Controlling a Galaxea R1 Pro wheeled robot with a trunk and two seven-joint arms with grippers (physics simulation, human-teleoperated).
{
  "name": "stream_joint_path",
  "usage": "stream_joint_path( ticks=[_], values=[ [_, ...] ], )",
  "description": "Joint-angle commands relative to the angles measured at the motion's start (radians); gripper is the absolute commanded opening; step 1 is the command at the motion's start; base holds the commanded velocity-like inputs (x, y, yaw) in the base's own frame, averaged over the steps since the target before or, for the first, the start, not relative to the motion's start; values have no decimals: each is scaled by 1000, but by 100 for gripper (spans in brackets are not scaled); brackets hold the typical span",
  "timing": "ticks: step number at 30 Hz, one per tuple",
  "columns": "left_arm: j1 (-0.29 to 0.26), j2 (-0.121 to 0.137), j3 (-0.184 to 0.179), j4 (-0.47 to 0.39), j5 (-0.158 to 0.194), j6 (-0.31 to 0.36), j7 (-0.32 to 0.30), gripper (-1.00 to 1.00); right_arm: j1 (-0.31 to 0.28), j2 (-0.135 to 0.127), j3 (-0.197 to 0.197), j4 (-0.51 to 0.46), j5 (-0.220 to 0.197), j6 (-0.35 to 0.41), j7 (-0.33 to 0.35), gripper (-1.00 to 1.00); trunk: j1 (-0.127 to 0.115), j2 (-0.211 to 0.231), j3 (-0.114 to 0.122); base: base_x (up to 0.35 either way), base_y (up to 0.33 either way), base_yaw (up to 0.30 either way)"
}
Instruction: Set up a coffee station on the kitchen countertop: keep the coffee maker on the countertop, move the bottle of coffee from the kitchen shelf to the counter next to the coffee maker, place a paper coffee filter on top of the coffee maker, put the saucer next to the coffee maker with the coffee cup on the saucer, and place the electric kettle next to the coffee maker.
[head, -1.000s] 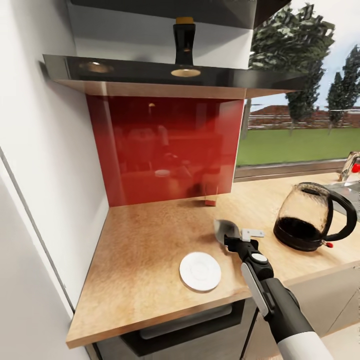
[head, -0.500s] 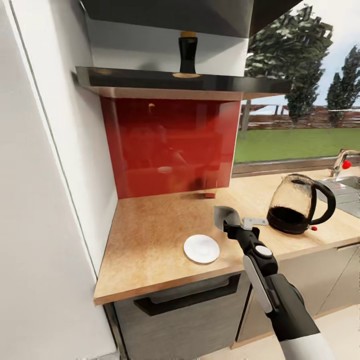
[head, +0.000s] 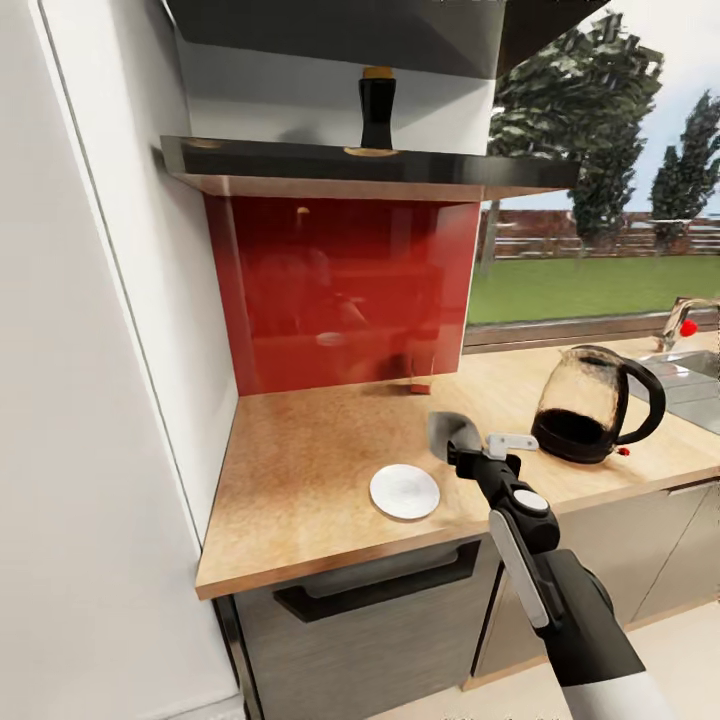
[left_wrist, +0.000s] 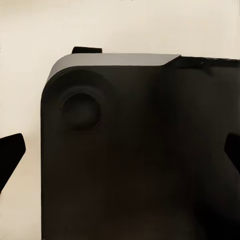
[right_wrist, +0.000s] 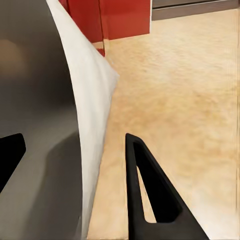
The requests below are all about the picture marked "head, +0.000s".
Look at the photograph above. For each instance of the electric kettle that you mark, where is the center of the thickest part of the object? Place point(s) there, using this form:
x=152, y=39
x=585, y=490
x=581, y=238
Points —
x=583, y=405

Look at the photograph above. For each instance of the fixed window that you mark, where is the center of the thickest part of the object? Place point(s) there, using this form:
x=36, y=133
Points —
x=633, y=93

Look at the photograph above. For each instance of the bottle of coffee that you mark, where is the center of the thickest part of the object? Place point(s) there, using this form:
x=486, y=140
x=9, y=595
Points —
x=376, y=94

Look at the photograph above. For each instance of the paper coffee filter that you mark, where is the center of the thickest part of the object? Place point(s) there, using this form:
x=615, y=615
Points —
x=456, y=427

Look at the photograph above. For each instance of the saucer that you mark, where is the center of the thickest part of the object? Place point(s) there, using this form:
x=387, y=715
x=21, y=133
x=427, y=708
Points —
x=404, y=491

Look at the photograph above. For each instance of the cabinet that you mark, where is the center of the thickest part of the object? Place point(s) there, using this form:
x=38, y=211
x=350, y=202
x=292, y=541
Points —
x=653, y=552

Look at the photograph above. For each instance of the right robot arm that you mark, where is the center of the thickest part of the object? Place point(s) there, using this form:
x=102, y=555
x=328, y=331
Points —
x=601, y=675

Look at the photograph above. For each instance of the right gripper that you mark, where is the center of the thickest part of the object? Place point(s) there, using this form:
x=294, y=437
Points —
x=473, y=465

